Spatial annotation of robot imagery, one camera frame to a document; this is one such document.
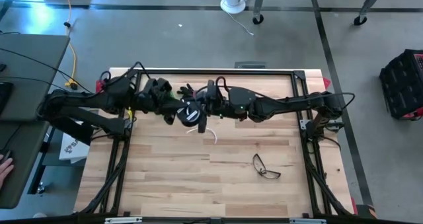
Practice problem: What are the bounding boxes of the white floor cable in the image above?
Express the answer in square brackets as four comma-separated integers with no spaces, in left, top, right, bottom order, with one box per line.
[227,11,255,37]

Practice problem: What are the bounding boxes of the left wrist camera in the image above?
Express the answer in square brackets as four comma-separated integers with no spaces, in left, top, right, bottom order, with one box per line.
[142,77,173,96]

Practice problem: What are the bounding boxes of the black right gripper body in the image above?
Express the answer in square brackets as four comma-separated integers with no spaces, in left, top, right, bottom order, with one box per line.
[198,87,257,134]

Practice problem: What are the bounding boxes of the desk caster wheel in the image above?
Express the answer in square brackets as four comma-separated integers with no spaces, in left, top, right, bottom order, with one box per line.
[35,181,54,195]

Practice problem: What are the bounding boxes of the white printed box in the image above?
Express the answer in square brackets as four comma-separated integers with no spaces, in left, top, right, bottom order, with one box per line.
[58,133,91,165]

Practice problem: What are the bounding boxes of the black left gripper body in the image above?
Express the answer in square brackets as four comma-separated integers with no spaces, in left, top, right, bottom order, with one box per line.
[137,91,176,125]

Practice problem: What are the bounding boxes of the grey desk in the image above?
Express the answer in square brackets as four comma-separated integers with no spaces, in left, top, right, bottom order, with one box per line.
[0,34,71,122]
[0,120,50,210]

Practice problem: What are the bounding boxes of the grey metal plate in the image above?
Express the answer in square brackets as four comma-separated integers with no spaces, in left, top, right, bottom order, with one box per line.
[234,61,267,69]

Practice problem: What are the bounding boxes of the silver metal bracket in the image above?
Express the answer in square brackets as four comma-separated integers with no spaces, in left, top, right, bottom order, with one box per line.
[104,216,143,224]
[289,217,327,224]

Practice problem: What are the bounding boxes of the black aluminium table frame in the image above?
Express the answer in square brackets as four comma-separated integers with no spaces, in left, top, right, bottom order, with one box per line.
[77,67,356,218]

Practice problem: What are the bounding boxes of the yellow cable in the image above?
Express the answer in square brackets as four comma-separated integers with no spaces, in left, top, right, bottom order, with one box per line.
[61,0,80,90]

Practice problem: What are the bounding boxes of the clear safety glasses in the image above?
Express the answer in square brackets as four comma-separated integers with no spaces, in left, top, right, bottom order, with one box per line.
[252,153,282,180]

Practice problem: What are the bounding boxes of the black grey work glove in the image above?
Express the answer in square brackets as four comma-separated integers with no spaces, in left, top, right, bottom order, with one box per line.
[176,83,201,102]

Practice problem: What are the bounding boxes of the black tool crate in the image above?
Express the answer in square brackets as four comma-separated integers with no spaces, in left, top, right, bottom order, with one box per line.
[379,48,423,121]

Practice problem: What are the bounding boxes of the grey rolling table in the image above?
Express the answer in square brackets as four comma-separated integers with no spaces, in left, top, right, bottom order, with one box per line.
[252,0,321,25]
[340,0,389,26]

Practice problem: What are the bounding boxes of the person's hand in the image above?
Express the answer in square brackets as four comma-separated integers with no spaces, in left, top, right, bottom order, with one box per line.
[0,153,15,189]

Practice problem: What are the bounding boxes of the orange black clamp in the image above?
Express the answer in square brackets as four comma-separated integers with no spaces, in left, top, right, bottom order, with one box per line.
[356,204,377,220]

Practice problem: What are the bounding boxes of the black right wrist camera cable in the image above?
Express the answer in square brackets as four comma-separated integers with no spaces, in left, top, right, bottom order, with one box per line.
[214,75,231,93]

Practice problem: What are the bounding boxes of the white pole base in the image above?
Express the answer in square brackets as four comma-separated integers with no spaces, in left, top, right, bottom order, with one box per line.
[219,0,247,15]

